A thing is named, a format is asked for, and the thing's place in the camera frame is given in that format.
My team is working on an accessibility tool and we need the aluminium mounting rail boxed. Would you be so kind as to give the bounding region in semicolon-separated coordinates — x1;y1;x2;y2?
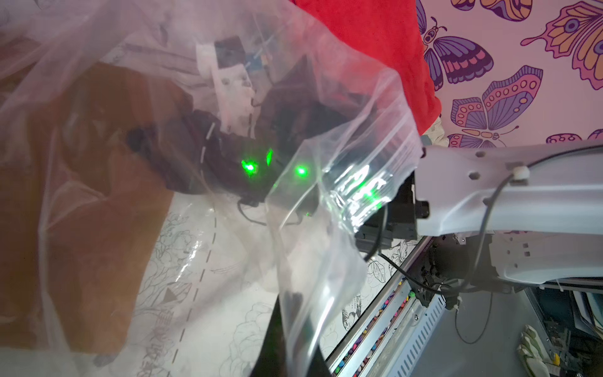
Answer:
320;237;446;376

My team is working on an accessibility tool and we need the clear plastic vacuum bag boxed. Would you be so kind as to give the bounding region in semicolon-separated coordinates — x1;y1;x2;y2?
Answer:
1;1;421;376

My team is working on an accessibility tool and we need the red garment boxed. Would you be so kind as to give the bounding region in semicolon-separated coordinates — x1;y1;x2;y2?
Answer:
294;0;444;143

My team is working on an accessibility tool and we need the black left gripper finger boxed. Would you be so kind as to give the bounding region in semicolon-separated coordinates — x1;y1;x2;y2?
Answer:
249;296;330;377

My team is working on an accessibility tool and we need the brown garment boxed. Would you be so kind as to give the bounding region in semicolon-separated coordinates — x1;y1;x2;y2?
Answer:
1;64;191;353

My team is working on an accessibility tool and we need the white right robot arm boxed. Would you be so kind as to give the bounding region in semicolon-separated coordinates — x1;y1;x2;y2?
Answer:
127;56;602;291

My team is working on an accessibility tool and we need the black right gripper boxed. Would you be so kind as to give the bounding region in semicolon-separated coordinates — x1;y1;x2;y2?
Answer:
127;57;369;207

